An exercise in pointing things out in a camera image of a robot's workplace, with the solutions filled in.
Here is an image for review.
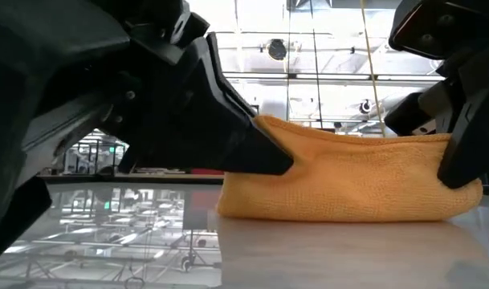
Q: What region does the yellow hanging cable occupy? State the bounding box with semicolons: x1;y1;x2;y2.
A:
359;0;387;138

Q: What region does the long ceiling light bar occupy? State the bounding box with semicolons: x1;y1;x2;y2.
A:
223;71;446;82

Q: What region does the black-framed glass enclosure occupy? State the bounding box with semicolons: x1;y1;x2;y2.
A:
63;137;127;177

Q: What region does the black hanging cable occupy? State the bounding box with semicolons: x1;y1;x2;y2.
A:
309;0;324;130
285;0;291;121

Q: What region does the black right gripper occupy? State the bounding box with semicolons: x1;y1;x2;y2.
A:
384;39;489;189

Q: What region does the black ceiling cable reel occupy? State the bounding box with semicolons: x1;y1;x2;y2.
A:
267;39;288;62

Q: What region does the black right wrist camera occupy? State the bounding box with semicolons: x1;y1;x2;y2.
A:
389;0;489;61

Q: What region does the orange microfibre towel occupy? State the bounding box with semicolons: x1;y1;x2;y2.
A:
218;115;484;223

